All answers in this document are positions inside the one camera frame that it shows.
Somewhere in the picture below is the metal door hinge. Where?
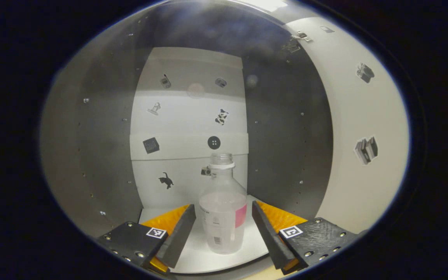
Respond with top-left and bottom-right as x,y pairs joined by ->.
290,30 -> 313,53

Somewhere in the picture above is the clear plastic bottle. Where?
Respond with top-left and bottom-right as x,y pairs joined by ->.
199,152 -> 248,256

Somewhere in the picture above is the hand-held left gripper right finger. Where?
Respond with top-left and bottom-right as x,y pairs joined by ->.
252,201 -> 359,275

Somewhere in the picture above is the beige cabinet door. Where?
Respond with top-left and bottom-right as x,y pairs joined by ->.
286,17 -> 410,235

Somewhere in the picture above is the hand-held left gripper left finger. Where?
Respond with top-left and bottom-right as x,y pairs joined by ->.
94,203 -> 196,275

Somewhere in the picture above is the dark grey cabinet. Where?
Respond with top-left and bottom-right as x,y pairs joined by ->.
39,2 -> 335,277

